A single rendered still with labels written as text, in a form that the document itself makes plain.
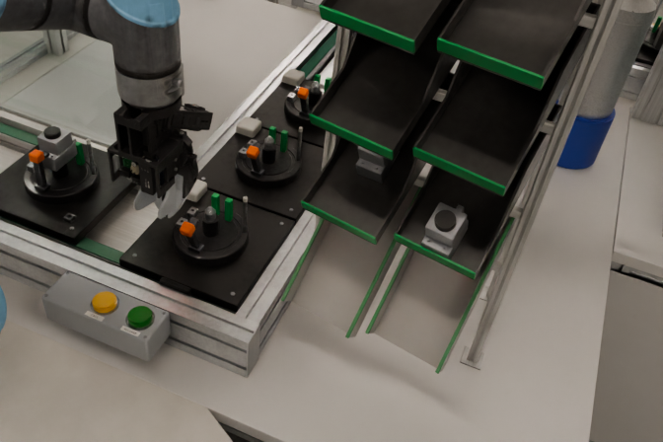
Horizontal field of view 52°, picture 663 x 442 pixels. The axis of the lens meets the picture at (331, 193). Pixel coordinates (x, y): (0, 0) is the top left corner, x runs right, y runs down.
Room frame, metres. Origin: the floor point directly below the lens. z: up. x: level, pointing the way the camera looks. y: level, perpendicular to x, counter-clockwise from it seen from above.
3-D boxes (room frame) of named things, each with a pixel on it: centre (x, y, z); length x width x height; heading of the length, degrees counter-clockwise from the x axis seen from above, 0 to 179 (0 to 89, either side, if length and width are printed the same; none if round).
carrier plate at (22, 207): (1.01, 0.54, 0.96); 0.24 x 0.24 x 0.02; 73
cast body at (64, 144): (1.02, 0.53, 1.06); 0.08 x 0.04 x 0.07; 163
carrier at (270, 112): (1.37, 0.07, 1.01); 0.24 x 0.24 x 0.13; 73
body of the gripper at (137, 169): (0.67, 0.23, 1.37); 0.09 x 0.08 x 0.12; 163
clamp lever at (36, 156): (0.97, 0.55, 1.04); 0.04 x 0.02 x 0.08; 163
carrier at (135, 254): (0.90, 0.21, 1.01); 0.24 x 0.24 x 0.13; 73
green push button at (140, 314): (0.70, 0.29, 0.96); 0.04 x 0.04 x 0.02
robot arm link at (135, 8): (0.68, 0.23, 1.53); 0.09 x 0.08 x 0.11; 69
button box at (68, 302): (0.73, 0.36, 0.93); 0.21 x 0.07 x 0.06; 73
